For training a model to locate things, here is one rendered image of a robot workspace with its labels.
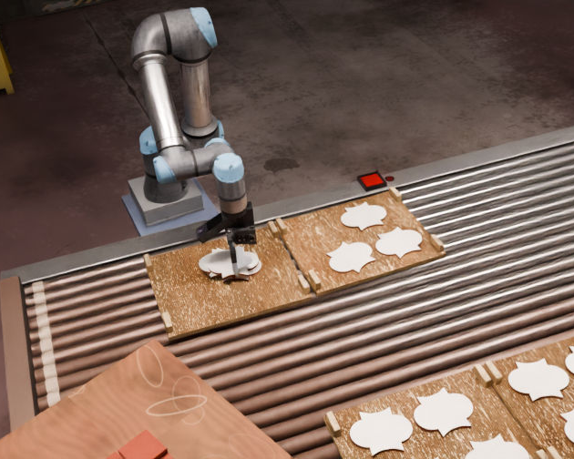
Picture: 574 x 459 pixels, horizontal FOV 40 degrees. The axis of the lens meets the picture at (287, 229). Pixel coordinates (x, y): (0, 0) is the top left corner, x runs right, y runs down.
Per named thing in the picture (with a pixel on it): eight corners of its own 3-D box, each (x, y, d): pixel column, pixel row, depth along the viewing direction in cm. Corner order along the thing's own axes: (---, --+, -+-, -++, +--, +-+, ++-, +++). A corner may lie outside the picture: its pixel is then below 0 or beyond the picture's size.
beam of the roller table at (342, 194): (5, 285, 241) (-1, 270, 237) (583, 136, 287) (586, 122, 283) (6, 303, 234) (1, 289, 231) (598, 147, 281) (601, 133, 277)
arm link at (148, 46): (117, 12, 214) (158, 178, 205) (158, 5, 217) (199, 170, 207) (120, 32, 226) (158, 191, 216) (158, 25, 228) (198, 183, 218)
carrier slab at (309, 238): (274, 227, 245) (273, 222, 244) (392, 194, 255) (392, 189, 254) (317, 297, 219) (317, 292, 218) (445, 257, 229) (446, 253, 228)
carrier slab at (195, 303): (144, 262, 236) (143, 259, 235) (272, 229, 245) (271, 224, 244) (169, 341, 209) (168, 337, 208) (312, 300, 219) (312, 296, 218)
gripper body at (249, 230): (257, 246, 219) (253, 212, 211) (226, 250, 218) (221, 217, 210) (253, 229, 225) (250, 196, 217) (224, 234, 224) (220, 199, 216)
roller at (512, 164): (26, 293, 234) (23, 281, 231) (584, 147, 278) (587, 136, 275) (28, 304, 231) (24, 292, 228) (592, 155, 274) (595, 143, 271)
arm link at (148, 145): (141, 159, 259) (134, 125, 251) (180, 151, 262) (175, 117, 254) (147, 178, 250) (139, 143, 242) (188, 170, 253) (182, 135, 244)
